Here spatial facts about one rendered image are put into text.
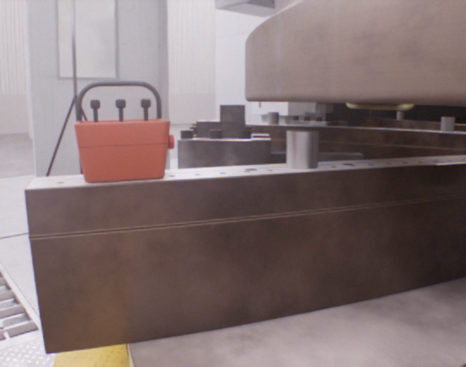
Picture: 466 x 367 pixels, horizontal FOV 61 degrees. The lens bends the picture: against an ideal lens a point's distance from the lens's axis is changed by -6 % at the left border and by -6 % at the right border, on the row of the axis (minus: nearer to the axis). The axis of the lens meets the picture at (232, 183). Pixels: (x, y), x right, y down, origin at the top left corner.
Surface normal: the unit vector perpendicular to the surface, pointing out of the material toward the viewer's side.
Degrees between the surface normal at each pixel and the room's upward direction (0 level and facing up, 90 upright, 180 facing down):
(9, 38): 90
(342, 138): 90
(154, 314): 90
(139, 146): 97
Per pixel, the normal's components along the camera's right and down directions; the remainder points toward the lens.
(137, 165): 0.30, 0.30
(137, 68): 0.66, 0.15
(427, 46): -0.89, 0.09
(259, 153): -0.06, 0.19
